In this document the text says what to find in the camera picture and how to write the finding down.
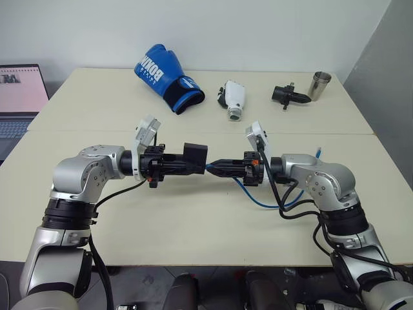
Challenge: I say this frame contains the dark rounded shape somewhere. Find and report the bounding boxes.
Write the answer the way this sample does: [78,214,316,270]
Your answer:
[164,272,202,310]

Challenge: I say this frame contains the blue boxing glove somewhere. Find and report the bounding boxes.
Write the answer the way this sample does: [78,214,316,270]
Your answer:
[133,43,207,116]

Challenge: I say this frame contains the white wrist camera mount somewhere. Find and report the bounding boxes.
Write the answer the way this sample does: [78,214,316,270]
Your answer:
[244,119,272,187]
[131,113,162,182]

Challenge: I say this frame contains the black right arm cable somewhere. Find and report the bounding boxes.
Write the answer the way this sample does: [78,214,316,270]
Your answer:
[256,137,408,275]

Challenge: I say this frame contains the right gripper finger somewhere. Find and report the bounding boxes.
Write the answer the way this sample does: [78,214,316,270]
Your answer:
[212,158,247,169]
[211,167,247,178]

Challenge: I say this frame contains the stainless steel cup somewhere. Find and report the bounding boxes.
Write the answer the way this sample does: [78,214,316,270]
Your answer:
[307,71,333,103]

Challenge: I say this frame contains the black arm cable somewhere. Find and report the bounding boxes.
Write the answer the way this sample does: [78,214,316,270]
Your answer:
[256,137,408,275]
[86,178,150,310]

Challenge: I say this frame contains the white robotic hand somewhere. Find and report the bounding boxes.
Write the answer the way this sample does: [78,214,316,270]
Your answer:
[216,79,248,123]

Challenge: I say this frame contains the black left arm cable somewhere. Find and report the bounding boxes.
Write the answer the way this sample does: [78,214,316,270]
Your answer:
[86,178,150,310]

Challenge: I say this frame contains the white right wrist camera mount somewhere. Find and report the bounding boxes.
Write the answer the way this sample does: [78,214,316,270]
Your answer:
[244,119,272,187]

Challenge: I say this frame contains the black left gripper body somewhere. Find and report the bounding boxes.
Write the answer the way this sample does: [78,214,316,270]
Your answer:
[140,144,168,190]

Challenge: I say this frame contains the small black box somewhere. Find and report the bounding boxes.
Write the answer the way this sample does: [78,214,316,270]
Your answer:
[183,141,208,169]

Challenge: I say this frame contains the grey laptop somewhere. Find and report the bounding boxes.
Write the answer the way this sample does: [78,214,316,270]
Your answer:
[0,63,50,166]

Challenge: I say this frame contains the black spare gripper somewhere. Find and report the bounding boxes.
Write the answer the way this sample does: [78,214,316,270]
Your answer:
[271,81,314,112]

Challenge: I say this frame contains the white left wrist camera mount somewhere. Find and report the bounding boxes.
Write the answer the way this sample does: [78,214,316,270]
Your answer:
[131,113,162,182]

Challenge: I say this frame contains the blue Ethernet cable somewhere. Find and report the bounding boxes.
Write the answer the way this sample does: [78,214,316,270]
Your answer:
[205,147,324,209]

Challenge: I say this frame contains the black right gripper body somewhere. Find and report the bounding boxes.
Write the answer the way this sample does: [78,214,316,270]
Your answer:
[242,150,267,188]

